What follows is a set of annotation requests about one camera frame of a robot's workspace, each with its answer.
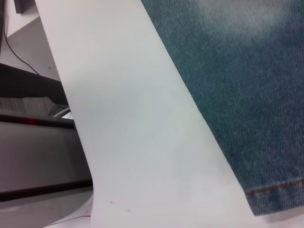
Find blue denim shorts with print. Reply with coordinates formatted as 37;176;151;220
140;0;304;217

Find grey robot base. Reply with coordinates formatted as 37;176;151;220
0;114;95;226

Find black furniture panel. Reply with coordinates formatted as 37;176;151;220
0;63;69;106

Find black box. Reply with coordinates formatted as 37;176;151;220
13;0;37;14

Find thin black cable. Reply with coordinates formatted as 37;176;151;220
1;10;41;76

